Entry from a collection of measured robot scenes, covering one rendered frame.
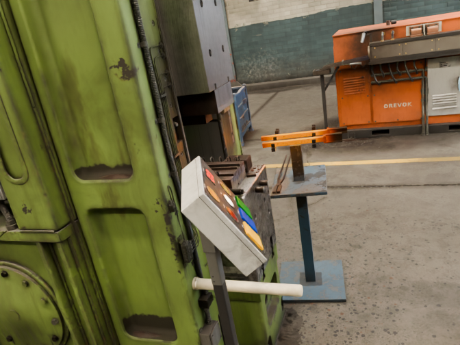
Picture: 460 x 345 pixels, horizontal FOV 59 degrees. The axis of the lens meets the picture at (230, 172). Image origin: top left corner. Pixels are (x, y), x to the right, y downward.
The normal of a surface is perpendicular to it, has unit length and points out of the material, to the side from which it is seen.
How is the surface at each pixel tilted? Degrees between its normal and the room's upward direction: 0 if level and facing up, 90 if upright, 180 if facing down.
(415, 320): 0
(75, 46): 89
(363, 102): 95
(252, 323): 89
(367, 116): 90
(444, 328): 0
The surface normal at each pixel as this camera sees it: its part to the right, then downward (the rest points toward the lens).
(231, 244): 0.11, 0.33
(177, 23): -0.32, 0.38
